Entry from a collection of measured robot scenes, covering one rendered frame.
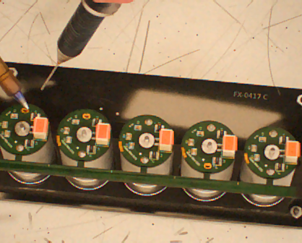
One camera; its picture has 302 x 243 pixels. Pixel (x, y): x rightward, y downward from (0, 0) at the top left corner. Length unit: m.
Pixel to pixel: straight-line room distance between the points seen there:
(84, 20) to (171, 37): 0.18
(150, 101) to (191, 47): 0.04
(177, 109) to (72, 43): 0.14
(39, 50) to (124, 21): 0.05
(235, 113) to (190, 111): 0.02
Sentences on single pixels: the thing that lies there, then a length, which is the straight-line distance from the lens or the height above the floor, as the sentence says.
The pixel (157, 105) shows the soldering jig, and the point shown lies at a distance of 0.62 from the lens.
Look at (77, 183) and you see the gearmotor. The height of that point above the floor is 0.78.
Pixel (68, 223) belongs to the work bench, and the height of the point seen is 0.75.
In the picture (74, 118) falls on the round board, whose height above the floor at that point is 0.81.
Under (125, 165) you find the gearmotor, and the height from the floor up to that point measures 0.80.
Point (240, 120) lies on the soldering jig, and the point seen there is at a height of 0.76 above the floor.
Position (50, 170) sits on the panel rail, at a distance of 0.55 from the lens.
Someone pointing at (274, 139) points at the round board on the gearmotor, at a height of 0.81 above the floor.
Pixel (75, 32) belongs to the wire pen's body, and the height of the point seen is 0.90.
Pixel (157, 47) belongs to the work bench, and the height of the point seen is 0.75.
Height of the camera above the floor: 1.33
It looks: 69 degrees down
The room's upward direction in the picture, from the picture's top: straight up
